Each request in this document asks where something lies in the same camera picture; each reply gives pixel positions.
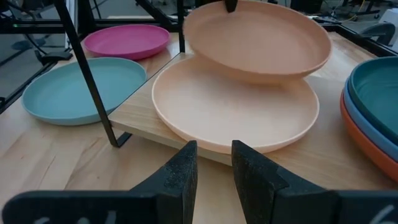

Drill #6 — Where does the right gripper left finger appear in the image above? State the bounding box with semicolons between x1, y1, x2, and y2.
1;140;198;224

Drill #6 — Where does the wooden shelf with black frame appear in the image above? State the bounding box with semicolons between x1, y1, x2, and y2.
54;0;398;191

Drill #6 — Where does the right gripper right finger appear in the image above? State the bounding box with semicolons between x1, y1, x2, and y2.
231;139;398;224

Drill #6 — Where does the light teal plate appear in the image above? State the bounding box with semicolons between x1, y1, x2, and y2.
21;57;147;126

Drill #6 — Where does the orange plate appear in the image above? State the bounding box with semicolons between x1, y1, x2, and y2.
339;93;398;183

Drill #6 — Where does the pink plate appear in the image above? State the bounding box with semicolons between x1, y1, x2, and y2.
82;24;171;61

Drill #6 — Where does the black curved bracket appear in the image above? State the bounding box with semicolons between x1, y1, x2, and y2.
360;22;396;47

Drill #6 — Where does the cream plate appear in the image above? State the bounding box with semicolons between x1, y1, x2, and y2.
151;55;320;155

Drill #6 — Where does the peach plate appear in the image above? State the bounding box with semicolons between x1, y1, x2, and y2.
183;0;333;85

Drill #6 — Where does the black table frame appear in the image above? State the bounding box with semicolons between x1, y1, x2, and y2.
0;0;398;114

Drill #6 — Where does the dark teal plate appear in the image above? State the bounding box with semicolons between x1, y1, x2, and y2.
347;56;398;144

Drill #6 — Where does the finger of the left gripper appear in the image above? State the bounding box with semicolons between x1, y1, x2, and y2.
224;0;239;14

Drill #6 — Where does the white aluminium extrusion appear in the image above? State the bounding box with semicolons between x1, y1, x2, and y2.
64;0;78;49

